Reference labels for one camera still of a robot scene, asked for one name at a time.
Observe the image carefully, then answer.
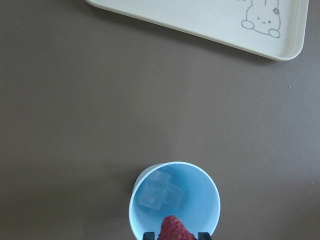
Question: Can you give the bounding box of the light blue cup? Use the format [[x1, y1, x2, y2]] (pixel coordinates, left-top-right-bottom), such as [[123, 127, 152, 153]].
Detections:
[[128, 161, 221, 240]]

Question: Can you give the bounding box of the red strawberry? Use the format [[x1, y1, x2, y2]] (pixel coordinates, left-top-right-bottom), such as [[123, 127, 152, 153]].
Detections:
[[158, 215, 196, 240]]

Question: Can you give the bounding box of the cream tray with bear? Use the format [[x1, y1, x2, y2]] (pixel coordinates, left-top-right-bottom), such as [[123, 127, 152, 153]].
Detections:
[[89, 0, 309, 61]]

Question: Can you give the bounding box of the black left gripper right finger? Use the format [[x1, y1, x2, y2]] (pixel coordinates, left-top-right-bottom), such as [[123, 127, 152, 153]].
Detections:
[[197, 232, 211, 240]]

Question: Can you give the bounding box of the clear ice cube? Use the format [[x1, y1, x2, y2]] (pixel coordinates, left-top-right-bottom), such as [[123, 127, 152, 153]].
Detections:
[[149, 170, 171, 189], [137, 185, 165, 211], [163, 183, 187, 208]]

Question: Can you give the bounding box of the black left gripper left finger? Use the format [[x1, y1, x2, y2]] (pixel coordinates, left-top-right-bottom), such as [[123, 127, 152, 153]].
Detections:
[[142, 231, 156, 240]]

